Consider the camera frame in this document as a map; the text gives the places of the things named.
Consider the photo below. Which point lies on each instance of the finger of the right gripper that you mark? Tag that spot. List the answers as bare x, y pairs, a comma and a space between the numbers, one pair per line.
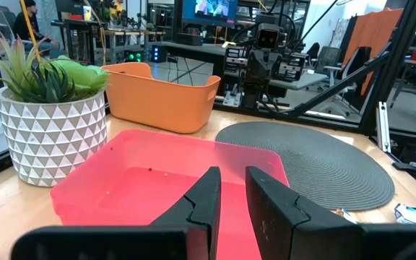
270, 70
258, 70

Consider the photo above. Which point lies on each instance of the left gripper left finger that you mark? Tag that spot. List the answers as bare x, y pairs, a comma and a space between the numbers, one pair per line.
200, 216

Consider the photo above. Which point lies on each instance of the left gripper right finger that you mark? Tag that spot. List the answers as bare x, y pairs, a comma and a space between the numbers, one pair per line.
284, 224

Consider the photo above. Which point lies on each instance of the silver granola bar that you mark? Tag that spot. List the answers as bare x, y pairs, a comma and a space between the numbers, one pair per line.
347, 215

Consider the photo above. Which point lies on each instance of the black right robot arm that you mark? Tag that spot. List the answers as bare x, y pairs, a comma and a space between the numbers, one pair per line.
253, 97

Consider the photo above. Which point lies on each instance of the grey desk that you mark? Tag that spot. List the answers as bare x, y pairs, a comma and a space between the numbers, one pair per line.
302, 81
193, 48

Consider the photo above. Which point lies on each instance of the black office chair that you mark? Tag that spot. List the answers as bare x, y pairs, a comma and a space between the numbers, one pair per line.
358, 68

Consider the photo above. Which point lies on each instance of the grey round woven placemat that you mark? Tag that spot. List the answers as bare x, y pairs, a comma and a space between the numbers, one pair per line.
320, 162

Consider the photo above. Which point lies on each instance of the computer monitor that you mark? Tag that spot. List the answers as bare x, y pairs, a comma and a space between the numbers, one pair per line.
209, 11

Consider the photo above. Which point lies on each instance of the pink-red translucent plastic bin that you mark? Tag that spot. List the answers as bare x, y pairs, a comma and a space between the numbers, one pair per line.
128, 187

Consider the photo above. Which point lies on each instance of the orange cloth panel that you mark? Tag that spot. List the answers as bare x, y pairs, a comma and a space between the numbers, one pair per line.
374, 36

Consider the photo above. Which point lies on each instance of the black computer with blue light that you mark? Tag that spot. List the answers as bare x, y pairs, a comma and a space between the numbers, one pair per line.
159, 54

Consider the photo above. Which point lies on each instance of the black computer with green light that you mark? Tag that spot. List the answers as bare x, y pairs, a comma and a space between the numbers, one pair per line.
134, 56

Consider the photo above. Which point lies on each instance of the succulent in white patterned pot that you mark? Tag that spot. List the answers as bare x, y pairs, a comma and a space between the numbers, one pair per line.
49, 133

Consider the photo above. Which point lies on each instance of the person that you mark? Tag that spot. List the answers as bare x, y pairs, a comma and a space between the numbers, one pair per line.
31, 25

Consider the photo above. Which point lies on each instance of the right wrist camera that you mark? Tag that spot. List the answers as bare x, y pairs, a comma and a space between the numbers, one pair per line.
268, 36

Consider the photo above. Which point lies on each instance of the silver aluminium bracket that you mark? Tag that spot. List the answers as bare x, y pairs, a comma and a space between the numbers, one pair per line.
383, 126

